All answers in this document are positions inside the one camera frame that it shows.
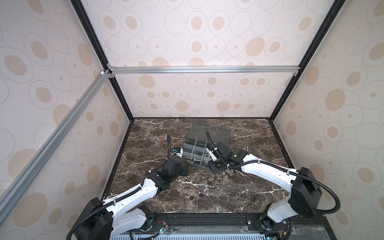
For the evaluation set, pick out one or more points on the pile of screws and nuts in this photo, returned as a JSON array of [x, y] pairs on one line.
[[198, 196]]

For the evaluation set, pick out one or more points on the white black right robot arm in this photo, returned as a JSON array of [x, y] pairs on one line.
[[304, 191]]

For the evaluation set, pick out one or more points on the black corner frame post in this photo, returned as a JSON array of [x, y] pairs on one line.
[[94, 40], [319, 36]]

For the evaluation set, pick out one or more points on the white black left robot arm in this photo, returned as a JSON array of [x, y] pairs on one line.
[[129, 204]]

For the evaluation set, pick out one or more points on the aluminium crossbar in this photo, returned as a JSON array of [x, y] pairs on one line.
[[26, 177], [205, 70]]

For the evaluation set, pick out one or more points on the clear plastic organizer box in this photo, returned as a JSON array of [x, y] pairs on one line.
[[196, 146]]

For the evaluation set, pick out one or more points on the aluminium crossbar left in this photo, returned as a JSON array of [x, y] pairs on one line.
[[26, 177]]

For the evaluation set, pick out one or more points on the black corner frame post left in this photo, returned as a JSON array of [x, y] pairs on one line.
[[94, 40]]

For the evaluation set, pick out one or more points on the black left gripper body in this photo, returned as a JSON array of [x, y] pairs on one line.
[[182, 171]]

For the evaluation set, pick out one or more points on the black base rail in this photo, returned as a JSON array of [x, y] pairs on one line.
[[229, 227]]

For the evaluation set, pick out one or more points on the black corner frame post right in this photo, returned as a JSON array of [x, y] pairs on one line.
[[319, 36]]

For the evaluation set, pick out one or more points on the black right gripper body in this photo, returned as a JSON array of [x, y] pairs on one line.
[[216, 165]]

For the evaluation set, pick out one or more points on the aluminium crossbar back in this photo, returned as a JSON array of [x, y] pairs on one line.
[[205, 70]]

